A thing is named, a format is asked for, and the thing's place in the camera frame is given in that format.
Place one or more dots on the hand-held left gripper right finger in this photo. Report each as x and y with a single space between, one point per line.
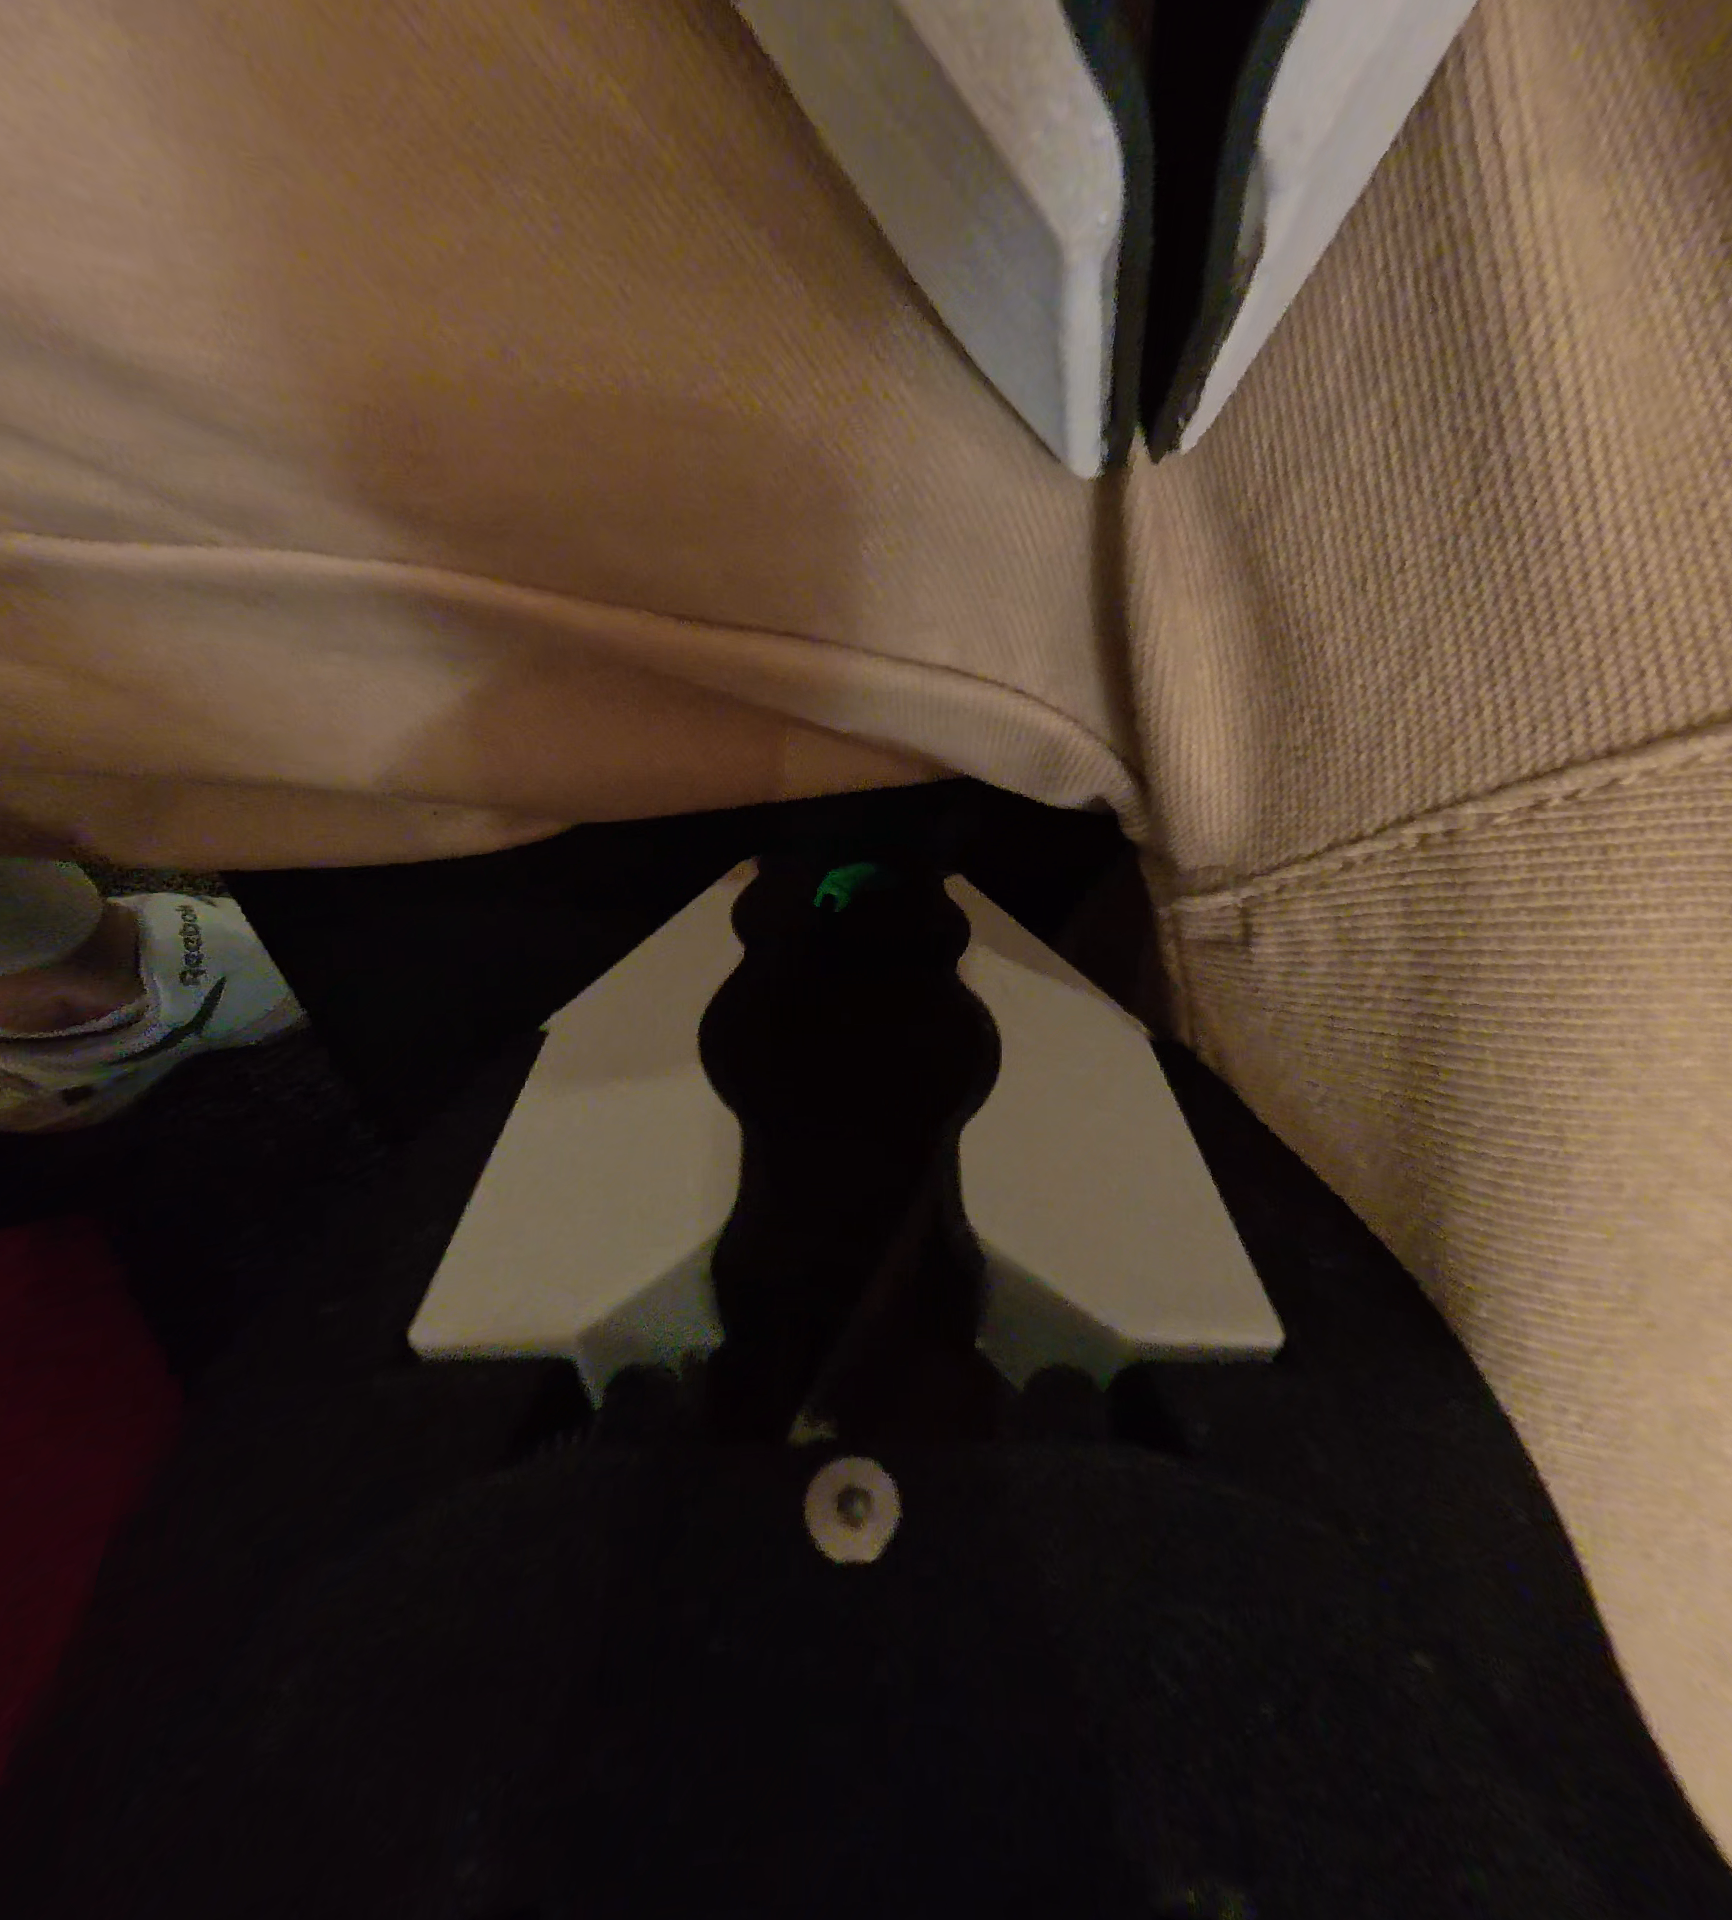
1121 1202

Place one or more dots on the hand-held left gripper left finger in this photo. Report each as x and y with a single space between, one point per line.
598 1202

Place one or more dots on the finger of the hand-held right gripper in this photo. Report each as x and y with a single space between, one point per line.
956 149
1346 106

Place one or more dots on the small green leaf piece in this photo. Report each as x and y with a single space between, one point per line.
832 887

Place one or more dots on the white sneaker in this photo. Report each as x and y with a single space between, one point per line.
176 990

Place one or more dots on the person's beige trousers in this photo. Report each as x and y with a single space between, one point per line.
506 374

